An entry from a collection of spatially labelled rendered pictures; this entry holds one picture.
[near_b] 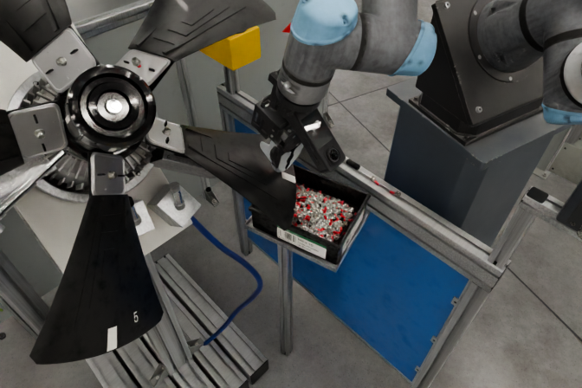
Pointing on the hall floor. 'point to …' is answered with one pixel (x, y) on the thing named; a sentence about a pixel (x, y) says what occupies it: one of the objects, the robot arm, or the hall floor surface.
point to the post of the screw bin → (286, 297)
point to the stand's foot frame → (184, 290)
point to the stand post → (166, 328)
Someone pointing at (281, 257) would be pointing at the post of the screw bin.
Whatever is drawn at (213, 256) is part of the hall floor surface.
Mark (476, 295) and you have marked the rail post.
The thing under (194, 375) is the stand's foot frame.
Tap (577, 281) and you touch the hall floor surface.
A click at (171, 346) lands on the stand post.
